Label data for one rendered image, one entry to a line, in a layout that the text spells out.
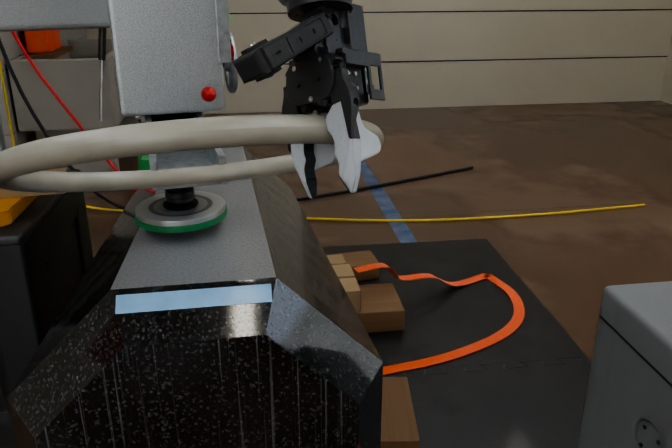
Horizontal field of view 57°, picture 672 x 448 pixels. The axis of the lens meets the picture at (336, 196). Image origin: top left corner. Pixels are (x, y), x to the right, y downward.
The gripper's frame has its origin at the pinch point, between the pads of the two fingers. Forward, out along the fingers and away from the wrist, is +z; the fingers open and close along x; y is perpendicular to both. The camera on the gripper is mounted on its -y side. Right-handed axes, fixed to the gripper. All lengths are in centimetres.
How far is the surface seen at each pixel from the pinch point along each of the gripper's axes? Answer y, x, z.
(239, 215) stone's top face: 52, 83, 0
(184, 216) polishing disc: 33, 79, -1
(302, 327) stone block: 40, 51, 25
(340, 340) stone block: 49, 49, 30
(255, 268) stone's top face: 36, 59, 12
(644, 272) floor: 277, 61, 48
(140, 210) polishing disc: 28, 89, -3
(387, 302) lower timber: 151, 121, 41
